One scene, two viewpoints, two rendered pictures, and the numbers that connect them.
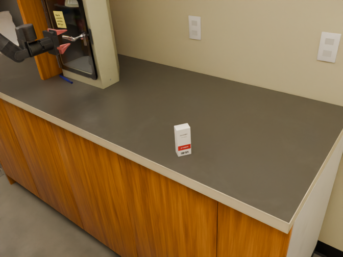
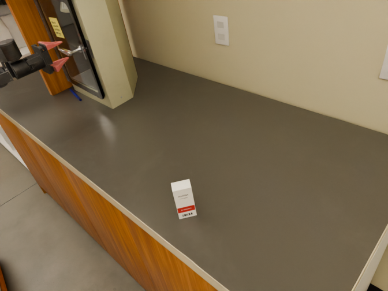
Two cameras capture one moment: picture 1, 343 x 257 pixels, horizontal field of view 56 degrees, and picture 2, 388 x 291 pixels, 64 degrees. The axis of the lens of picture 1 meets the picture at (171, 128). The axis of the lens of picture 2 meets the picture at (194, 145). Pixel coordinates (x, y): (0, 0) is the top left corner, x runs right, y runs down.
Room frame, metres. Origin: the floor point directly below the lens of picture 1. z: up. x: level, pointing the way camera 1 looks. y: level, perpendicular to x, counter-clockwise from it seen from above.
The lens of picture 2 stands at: (0.35, -0.17, 1.60)
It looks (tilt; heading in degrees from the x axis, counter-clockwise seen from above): 39 degrees down; 9
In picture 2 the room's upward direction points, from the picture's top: 10 degrees counter-clockwise
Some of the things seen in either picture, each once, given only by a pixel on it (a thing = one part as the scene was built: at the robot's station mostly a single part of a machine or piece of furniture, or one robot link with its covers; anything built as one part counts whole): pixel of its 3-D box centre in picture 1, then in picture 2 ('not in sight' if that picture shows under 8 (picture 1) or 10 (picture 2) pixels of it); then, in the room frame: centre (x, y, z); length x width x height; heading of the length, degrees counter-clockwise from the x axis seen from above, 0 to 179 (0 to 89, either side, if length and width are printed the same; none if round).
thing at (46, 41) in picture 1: (46, 44); (36, 62); (1.38, 0.51, 1.20); 0.07 x 0.07 x 0.10; 50
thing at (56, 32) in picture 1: (58, 35); (52, 49); (1.44, 0.47, 1.22); 0.09 x 0.07 x 0.07; 140
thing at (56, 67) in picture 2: (60, 43); (55, 59); (1.44, 0.47, 1.18); 0.09 x 0.07 x 0.07; 140
